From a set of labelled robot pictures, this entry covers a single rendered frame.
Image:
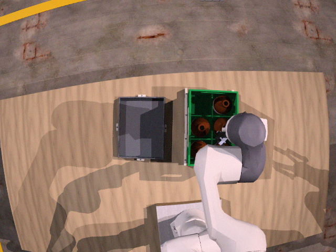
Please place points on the green bottle crate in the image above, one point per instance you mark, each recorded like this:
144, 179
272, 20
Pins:
201, 105

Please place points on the orange-brown bottle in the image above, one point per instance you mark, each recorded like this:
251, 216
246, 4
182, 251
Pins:
218, 124

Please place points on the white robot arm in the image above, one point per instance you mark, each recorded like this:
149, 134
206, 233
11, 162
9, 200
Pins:
212, 230

